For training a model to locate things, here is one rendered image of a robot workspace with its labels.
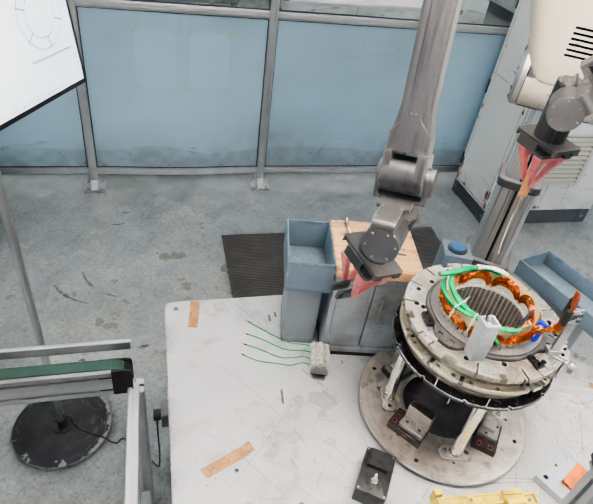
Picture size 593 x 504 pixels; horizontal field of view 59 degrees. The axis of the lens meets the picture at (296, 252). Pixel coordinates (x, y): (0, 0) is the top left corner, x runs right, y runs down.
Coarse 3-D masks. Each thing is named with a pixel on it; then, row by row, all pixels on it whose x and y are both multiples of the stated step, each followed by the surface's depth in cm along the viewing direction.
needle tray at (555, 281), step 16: (544, 256) 131; (528, 272) 124; (544, 272) 129; (560, 272) 129; (576, 272) 125; (544, 288) 121; (560, 288) 125; (576, 288) 126; (592, 288) 122; (560, 304) 119; (592, 304) 122; (592, 320) 113; (576, 336) 126; (592, 336) 113
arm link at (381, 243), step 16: (432, 176) 76; (384, 192) 81; (432, 192) 78; (384, 208) 76; (400, 208) 76; (384, 224) 74; (400, 224) 77; (368, 240) 76; (384, 240) 75; (400, 240) 75; (368, 256) 77; (384, 256) 76
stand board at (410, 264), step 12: (336, 228) 126; (360, 228) 128; (336, 240) 123; (408, 240) 126; (336, 252) 119; (408, 252) 122; (408, 264) 119; (420, 264) 119; (336, 276) 116; (408, 276) 116
